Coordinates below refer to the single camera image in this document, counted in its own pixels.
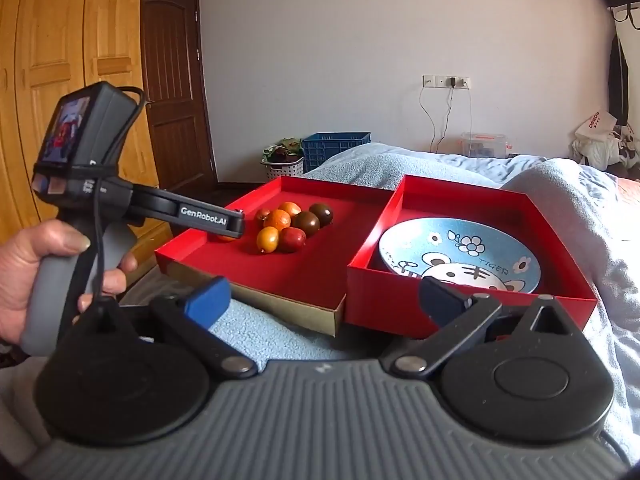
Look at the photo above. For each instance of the light blue blanket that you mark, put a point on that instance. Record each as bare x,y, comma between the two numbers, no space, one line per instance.
360,165

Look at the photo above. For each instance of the white laundry basket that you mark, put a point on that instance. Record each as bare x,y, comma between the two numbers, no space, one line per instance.
282,169

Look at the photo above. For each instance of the clear plastic storage box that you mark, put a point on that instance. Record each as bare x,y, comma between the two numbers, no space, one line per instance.
482,144

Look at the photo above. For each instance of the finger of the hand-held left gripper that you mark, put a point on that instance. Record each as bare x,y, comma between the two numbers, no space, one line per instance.
234,224

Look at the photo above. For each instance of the dark brown tomato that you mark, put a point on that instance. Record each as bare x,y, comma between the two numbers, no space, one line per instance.
306,223
322,213

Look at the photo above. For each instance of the dark hanging clothes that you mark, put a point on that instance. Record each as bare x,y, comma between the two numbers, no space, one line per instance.
620,75

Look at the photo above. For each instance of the shallow red box lid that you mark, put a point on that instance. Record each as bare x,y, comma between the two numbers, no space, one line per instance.
300,270

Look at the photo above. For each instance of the orange patterned sheet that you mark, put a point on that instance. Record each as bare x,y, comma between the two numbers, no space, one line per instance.
630,205

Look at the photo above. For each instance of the small red fruit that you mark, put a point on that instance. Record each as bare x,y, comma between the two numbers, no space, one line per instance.
261,215
292,240

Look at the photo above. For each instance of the white wall socket strip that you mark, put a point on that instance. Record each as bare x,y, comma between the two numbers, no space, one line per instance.
440,81

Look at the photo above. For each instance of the blue plastic crate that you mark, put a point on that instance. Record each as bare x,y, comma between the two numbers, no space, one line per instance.
335,150

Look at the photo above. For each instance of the deep red box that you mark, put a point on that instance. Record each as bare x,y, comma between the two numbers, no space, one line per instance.
450,200

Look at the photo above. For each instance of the yellow wooden wardrobe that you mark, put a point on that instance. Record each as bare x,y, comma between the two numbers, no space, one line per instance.
50,35

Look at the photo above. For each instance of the person's left hand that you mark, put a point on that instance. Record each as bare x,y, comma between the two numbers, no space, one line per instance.
22,270

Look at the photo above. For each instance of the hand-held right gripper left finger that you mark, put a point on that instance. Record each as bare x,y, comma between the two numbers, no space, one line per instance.
207,297

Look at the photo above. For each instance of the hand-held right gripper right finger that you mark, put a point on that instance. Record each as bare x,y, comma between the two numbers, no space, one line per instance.
440,300

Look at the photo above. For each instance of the blue tiger print plate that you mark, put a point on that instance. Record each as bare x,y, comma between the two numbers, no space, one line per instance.
450,255

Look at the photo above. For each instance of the white plastic bag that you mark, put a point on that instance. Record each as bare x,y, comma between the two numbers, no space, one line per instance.
595,122

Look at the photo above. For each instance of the dark brown door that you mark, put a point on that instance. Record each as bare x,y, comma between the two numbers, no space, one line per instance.
170,60

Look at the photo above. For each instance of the pile of light clothes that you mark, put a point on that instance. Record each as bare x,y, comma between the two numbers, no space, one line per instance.
600,152

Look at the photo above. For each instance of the orange kumquat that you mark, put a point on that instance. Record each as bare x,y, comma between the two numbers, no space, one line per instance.
290,208
267,240

